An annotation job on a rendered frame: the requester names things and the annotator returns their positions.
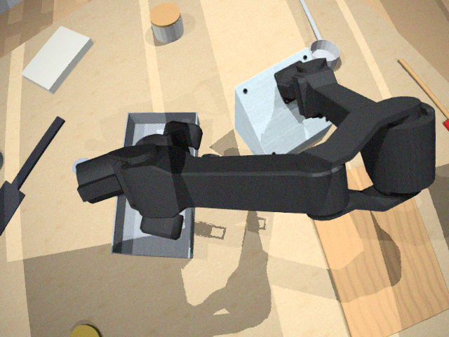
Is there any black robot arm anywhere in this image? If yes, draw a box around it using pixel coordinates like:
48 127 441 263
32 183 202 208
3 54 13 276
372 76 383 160
76 58 436 221

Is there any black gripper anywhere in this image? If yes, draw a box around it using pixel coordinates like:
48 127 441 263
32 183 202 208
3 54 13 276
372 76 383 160
140 121 203 240

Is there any light wooden board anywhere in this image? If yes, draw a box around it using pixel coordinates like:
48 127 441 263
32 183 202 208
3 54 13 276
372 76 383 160
312 198 449 337

